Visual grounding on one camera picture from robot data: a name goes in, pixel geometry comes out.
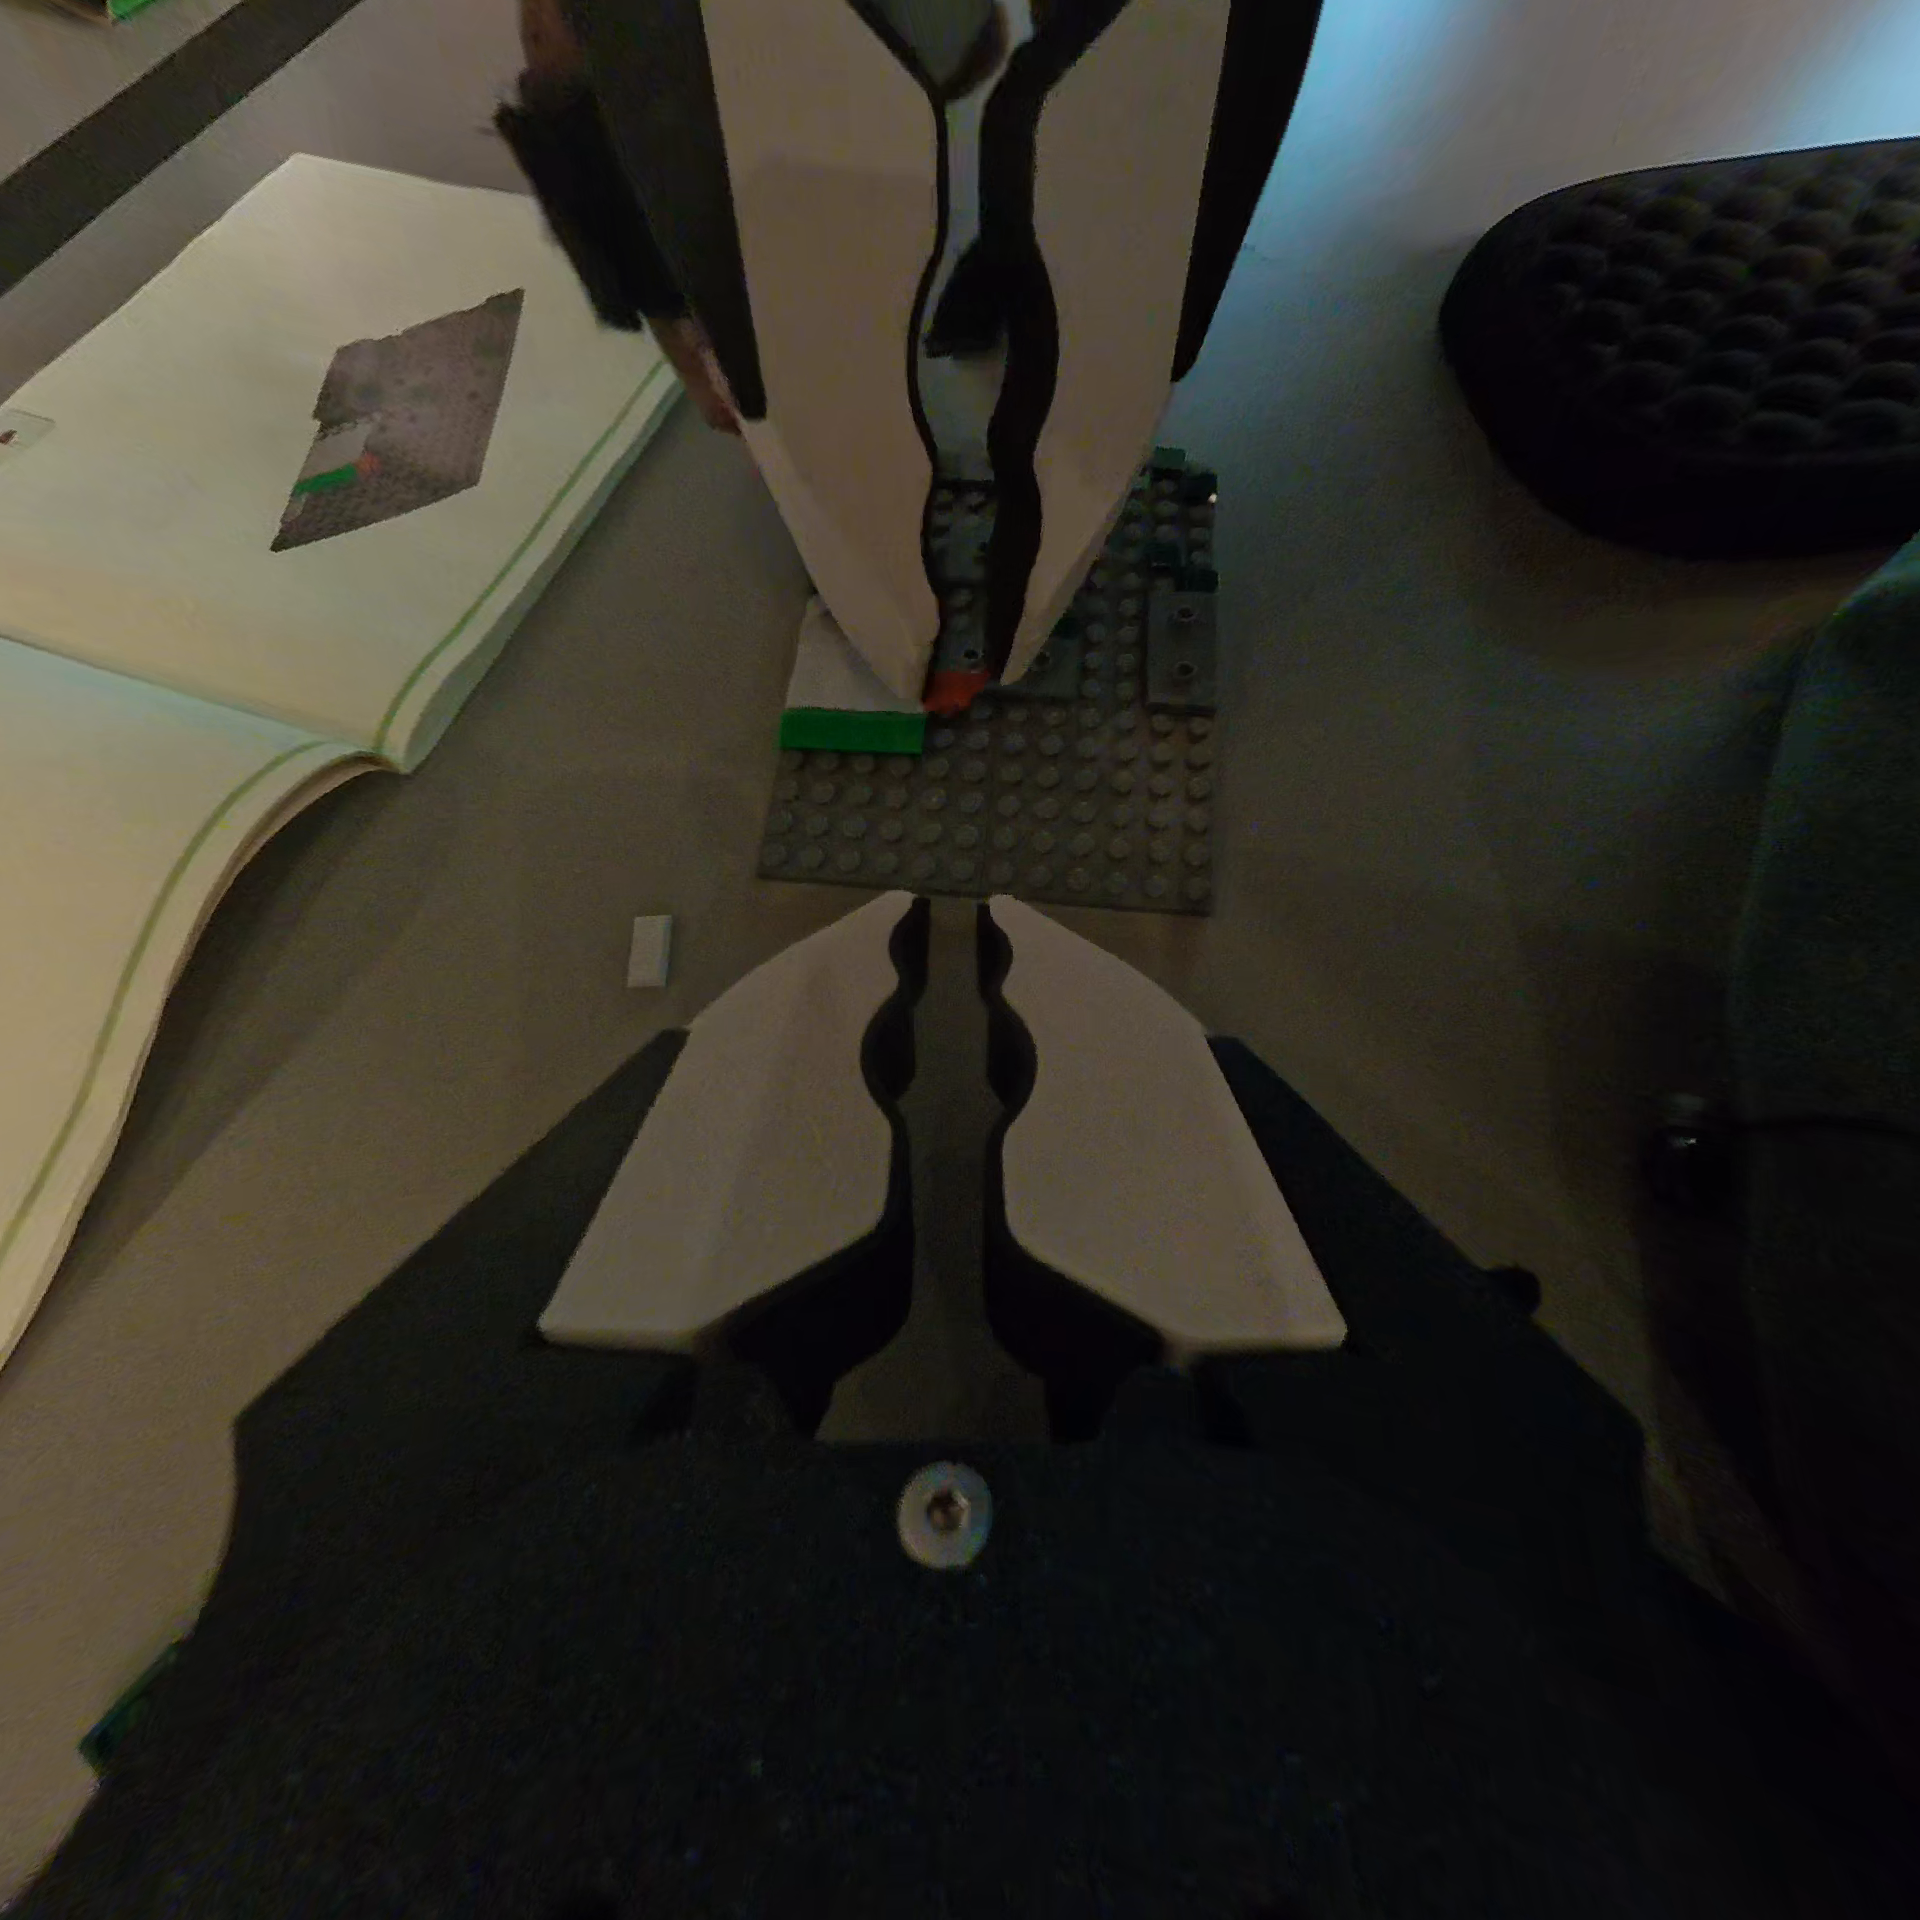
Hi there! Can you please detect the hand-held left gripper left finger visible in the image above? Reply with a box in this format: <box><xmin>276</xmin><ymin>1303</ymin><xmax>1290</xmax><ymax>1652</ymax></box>
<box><xmin>538</xmin><ymin>897</ymin><xmax>932</xmax><ymax>1353</ymax></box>

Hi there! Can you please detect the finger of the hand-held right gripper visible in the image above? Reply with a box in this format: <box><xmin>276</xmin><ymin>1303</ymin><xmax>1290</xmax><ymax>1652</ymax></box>
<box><xmin>984</xmin><ymin>0</ymin><xmax>1233</xmax><ymax>683</ymax></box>
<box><xmin>705</xmin><ymin>0</ymin><xmax>947</xmax><ymax>700</ymax></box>

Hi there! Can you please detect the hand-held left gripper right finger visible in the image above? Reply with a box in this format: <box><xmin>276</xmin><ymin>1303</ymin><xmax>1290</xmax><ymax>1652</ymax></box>
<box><xmin>984</xmin><ymin>901</ymin><xmax>1347</xmax><ymax>1361</ymax></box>

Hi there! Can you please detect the grey studded baseplate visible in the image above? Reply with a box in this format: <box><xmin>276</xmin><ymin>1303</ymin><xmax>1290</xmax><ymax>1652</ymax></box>
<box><xmin>757</xmin><ymin>450</ymin><xmax>1220</xmax><ymax>916</ymax></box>

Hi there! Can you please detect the person's right hand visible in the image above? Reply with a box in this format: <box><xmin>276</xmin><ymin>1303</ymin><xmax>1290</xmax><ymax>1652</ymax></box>
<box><xmin>496</xmin><ymin>0</ymin><xmax>747</xmax><ymax>436</ymax></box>

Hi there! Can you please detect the group of dark green bricks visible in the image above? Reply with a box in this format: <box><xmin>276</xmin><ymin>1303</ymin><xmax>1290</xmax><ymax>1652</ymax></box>
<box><xmin>1147</xmin><ymin>449</ymin><xmax>1220</xmax><ymax>595</ymax></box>

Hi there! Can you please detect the open instruction booklet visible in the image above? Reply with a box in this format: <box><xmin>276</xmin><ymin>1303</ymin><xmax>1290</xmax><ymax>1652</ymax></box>
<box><xmin>0</xmin><ymin>152</ymin><xmax>684</xmax><ymax>1373</ymax></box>

